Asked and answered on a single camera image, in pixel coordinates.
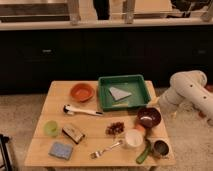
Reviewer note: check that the green plastic tray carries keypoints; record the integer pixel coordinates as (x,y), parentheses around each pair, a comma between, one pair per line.
(135,84)

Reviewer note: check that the brown wooden block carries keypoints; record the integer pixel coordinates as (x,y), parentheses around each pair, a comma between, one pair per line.
(73,132)

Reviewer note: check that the blue sponge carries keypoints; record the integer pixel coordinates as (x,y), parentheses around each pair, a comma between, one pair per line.
(61,150)

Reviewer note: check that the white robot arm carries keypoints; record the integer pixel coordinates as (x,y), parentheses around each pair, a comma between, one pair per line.
(188,85)

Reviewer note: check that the white cup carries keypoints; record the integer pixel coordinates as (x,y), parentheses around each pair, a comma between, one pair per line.
(133,138)

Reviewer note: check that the orange carrot piece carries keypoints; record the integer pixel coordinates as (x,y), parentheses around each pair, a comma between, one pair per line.
(140,128)

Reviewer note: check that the grey cloth piece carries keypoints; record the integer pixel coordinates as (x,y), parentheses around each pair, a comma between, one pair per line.
(118,94)

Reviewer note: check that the dark maroon bowl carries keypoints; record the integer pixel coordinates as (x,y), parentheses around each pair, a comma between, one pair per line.
(149,117)

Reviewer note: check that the yellow strip in tray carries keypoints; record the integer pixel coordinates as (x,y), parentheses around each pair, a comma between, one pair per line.
(125,104)

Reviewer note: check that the green cucumber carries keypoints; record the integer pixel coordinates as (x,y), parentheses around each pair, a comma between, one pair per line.
(141,158)

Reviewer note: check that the dark cabinet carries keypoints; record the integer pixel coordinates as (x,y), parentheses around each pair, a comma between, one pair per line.
(30,60)

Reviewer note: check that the white handled brush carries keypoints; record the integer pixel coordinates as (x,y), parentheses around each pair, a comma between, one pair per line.
(69,109)

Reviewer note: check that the black chair frame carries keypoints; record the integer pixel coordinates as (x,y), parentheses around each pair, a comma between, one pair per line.
(6,161)

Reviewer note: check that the silver fork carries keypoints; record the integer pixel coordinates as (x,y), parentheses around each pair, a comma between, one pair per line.
(99,153)

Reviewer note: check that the small green cup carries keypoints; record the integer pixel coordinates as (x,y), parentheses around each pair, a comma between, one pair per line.
(51,128)

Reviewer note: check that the dark metal cup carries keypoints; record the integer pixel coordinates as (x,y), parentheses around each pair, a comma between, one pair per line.
(160,149)

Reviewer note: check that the orange bowl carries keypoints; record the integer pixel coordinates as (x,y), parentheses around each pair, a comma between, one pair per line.
(82,92)

